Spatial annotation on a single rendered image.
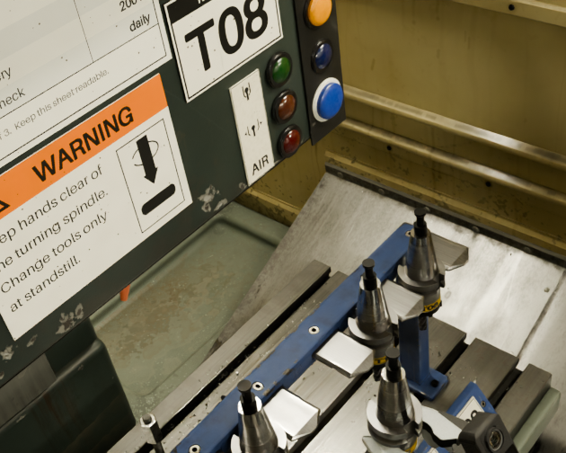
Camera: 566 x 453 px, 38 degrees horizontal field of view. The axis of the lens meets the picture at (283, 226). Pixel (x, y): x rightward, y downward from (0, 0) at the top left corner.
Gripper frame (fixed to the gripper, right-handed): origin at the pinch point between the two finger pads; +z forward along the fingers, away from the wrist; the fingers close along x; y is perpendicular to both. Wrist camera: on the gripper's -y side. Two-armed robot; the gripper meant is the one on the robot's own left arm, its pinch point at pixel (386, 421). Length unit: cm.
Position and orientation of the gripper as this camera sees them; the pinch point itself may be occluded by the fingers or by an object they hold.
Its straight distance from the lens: 100.3
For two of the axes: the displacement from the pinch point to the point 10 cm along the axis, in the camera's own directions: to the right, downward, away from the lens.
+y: 1.0, 7.5, 6.5
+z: -7.6, -3.7, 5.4
